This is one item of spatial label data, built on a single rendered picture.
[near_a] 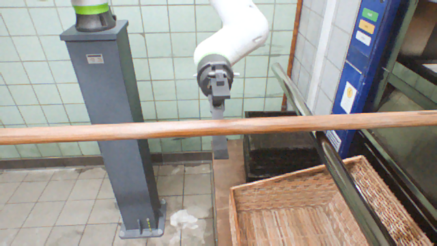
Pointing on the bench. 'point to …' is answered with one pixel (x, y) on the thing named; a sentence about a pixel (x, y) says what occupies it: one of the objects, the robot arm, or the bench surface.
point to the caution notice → (348, 98)
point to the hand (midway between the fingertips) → (220, 126)
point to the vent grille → (334, 139)
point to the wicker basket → (270, 203)
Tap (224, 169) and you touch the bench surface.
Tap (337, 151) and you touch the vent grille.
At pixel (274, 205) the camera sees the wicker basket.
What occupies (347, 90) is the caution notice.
